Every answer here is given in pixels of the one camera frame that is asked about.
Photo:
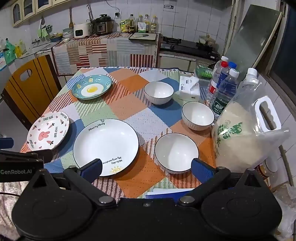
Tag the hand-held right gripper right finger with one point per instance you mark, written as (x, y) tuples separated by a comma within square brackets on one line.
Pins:
[(200, 168)]

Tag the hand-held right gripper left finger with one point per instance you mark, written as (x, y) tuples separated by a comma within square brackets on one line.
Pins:
[(92, 168)]

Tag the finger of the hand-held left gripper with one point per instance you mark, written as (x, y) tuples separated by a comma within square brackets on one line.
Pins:
[(46, 155), (5, 142)]

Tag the white rabbit print plate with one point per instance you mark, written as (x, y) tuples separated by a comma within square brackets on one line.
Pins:
[(46, 134)]

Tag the large white plate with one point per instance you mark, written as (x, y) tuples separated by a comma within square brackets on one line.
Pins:
[(106, 143)]

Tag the white bowl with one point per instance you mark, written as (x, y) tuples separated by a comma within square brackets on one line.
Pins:
[(175, 153), (197, 115), (158, 92)]

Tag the teal fried egg plate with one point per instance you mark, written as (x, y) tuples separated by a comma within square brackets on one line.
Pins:
[(92, 89)]

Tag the wooden chair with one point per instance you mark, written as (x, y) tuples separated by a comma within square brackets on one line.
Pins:
[(30, 92)]

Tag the checked tablecloth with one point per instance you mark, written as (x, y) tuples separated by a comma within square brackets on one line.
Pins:
[(138, 120)]

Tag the green label water bottle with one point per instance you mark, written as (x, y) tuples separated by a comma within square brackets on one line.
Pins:
[(225, 97)]

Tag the white tissue box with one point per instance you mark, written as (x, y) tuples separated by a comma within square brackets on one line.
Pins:
[(188, 90)]

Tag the red cap water bottle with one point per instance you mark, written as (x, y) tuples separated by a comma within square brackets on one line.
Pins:
[(214, 85)]

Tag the green plastic bag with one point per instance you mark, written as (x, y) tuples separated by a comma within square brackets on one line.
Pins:
[(9, 52)]

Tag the clear plastic bag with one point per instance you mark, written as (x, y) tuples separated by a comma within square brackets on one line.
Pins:
[(286, 199)]

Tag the yellow detergent bottle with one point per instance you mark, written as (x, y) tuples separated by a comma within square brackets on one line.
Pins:
[(18, 51)]

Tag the green plastic basket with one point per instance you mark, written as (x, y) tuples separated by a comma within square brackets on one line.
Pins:
[(204, 71)]

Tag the blue cap water bottle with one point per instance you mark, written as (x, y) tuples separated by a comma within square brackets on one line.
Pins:
[(227, 71)]

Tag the white cap water bottle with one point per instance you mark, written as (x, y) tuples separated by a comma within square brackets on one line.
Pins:
[(222, 58)]

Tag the striped counter cloth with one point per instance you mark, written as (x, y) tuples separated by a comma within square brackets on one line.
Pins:
[(92, 53)]

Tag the blue bowl with chopsticks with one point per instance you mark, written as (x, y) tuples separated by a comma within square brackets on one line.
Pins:
[(56, 38)]

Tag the green hanging cloth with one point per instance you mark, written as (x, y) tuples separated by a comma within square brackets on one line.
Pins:
[(44, 32)]

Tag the black gas stove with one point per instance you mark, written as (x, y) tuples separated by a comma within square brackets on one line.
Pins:
[(189, 47)]

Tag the cooking pot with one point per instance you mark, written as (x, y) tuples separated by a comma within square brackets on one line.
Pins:
[(207, 40)]

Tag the white rice cooker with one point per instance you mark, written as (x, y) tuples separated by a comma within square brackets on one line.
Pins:
[(82, 30)]

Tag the wooden spatula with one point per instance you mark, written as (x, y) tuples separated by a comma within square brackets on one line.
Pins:
[(71, 23)]

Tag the steel sheet panel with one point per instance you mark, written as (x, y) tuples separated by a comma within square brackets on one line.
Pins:
[(252, 39)]

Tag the cutting board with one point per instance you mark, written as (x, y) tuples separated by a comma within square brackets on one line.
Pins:
[(143, 37)]

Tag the kitchen knife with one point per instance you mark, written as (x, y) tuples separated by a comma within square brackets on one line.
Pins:
[(141, 35)]

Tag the black pressure cooker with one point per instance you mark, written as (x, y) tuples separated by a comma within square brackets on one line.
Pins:
[(103, 25)]

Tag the dark window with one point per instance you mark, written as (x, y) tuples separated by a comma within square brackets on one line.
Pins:
[(285, 51)]

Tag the yellow food packet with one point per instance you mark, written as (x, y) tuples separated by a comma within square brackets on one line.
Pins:
[(124, 26)]

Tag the dark oil bottle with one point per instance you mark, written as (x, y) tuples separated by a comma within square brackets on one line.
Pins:
[(131, 24)]

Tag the yellow oil bottle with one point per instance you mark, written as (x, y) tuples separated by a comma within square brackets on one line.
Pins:
[(147, 23), (154, 25)]

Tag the oil bottle with white label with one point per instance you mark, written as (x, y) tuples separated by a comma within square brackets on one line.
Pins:
[(140, 25)]

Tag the wall cabinet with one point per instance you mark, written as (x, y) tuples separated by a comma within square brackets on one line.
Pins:
[(30, 11)]

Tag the wall pipe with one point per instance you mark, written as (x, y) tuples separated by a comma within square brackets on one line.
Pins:
[(232, 27)]

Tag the wall socket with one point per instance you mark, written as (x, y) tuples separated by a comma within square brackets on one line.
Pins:
[(117, 14)]

